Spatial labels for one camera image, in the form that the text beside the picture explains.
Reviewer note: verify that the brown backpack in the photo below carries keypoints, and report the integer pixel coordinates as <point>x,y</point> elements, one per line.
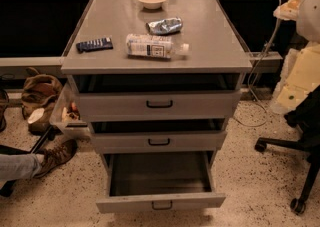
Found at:
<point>39,96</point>

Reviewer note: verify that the grey drawer cabinet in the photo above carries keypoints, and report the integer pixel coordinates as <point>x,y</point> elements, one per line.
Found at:
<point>214,47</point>

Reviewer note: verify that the blue jeans leg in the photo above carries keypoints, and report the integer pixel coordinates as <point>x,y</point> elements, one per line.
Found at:
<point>24,166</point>

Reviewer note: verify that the clear plastic storage bin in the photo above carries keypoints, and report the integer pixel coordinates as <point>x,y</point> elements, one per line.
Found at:
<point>66,117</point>

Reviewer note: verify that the black office chair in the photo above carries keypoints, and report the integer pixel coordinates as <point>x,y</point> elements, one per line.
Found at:
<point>307,117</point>

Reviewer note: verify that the clear plastic water bottle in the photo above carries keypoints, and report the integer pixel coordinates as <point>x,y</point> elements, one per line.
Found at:
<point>155,47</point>

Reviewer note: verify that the grey drawer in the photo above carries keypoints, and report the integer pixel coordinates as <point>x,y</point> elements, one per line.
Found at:
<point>159,182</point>
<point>157,135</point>
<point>154,96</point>

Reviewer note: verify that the crumpled blue chip bag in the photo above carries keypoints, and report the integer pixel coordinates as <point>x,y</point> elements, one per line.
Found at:
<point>165,26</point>

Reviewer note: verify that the brown shoe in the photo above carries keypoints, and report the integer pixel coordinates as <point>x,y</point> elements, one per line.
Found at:
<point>59,155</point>

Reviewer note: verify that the grey top drawer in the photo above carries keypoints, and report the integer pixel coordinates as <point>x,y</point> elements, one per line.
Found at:
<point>154,96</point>

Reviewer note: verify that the grey bottom drawer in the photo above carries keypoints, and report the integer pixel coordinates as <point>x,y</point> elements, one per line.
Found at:
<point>159,182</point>

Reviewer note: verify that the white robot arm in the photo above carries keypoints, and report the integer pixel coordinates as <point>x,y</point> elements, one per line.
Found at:
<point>300,74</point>

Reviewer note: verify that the grey middle drawer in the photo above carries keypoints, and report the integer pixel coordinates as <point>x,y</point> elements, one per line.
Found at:
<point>157,135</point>

